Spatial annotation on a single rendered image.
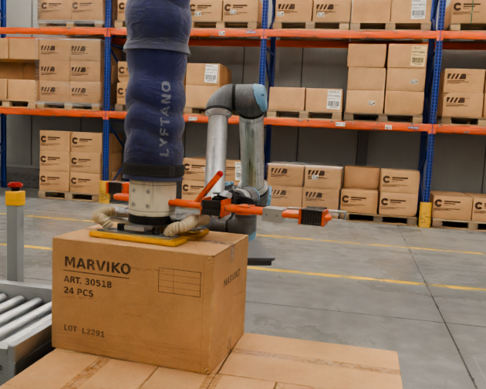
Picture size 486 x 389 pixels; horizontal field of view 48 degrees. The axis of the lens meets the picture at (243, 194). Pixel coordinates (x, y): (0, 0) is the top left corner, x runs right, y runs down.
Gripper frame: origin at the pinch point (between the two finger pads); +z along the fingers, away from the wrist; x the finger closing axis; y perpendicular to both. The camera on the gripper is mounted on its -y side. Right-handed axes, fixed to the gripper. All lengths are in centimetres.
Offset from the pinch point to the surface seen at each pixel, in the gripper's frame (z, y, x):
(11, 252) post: -36, 124, -38
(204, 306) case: 18.4, -2.5, -30.2
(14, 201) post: -36, 122, -12
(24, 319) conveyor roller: 3, 82, -53
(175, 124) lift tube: 3.8, 17.2, 27.7
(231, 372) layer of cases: 13, -11, -53
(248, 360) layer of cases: 1, -13, -53
